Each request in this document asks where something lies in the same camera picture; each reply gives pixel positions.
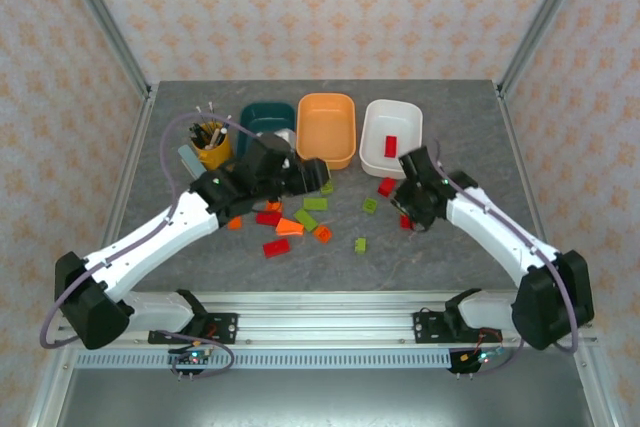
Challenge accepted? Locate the orange sloped lego piece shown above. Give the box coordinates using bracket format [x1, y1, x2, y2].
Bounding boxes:
[274, 217, 305, 237]

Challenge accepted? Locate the yellow pen cup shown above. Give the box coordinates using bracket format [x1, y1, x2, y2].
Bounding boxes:
[189, 120, 235, 172]

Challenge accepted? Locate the light blue whiteboard eraser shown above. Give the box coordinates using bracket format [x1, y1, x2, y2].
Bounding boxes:
[177, 142, 206, 181]

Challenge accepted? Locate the teal plastic container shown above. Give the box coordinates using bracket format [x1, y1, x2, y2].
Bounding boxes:
[238, 100, 297, 168]

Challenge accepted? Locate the white plastic container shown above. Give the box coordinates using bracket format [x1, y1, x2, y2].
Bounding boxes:
[358, 98, 425, 181]

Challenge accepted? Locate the orange plastic container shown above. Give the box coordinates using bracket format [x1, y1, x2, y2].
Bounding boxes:
[295, 91, 358, 171]

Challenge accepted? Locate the small circuit board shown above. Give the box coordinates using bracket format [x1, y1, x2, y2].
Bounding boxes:
[449, 349, 504, 376]
[169, 349, 214, 381]

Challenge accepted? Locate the grey metal panel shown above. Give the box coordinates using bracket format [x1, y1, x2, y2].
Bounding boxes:
[52, 369, 599, 427]

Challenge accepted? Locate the aluminium table side rail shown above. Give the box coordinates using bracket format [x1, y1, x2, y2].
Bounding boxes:
[494, 81, 561, 273]
[99, 81, 160, 268]

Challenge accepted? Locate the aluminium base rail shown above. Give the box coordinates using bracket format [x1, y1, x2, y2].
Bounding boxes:
[54, 290, 599, 348]

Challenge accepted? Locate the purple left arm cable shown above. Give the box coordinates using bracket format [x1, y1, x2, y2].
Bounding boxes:
[39, 110, 261, 381]

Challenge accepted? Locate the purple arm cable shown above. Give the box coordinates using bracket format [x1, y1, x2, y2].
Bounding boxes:
[433, 139, 584, 378]
[39, 110, 261, 381]

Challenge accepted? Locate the slotted grey cable duct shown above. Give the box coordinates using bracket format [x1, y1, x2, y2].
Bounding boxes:
[74, 350, 454, 371]

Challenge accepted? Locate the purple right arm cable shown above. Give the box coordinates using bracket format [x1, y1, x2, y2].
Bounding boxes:
[433, 139, 584, 378]

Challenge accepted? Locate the aluminium frame post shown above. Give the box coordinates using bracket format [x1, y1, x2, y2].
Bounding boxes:
[52, 0, 154, 101]
[496, 0, 596, 98]

